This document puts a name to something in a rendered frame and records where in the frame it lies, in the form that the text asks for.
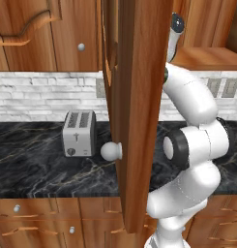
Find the wooden base drawer stack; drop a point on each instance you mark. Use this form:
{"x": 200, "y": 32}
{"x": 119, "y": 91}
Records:
{"x": 220, "y": 223}

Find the white round door knob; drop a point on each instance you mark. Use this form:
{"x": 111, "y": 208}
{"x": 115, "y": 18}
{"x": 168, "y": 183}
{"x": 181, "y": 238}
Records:
{"x": 109, "y": 151}

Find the open wooden cabinet shelf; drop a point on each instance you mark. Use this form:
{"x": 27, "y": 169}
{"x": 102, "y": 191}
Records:
{"x": 210, "y": 58}

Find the wooden base cabinet door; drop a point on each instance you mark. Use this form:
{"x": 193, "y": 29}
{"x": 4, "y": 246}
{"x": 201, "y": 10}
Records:
{"x": 33, "y": 234}
{"x": 100, "y": 235}

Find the small silver cabinet knob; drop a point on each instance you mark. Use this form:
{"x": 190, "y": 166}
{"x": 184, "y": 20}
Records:
{"x": 81, "y": 46}

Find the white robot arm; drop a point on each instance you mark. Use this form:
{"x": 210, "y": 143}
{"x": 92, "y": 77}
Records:
{"x": 200, "y": 103}

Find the small silver drawer knob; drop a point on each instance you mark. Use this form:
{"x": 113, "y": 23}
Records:
{"x": 16, "y": 208}

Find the wooden drawer front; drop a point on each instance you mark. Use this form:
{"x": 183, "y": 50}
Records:
{"x": 100, "y": 208}
{"x": 39, "y": 208}

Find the closed wooden cabinet door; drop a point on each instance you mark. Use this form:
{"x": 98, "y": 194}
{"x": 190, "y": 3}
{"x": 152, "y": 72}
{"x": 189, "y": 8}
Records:
{"x": 58, "y": 32}

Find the grey wall outlet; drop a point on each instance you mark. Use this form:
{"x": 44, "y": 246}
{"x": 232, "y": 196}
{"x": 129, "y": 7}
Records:
{"x": 100, "y": 87}
{"x": 230, "y": 87}
{"x": 214, "y": 87}

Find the silver two-slot toaster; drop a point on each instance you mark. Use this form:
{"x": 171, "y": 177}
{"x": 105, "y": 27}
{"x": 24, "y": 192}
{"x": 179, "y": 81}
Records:
{"x": 78, "y": 137}

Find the small silver door knob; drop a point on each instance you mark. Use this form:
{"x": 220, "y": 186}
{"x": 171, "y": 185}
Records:
{"x": 72, "y": 230}

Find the open wooden cabinet door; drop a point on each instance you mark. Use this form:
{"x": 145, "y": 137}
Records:
{"x": 139, "y": 97}

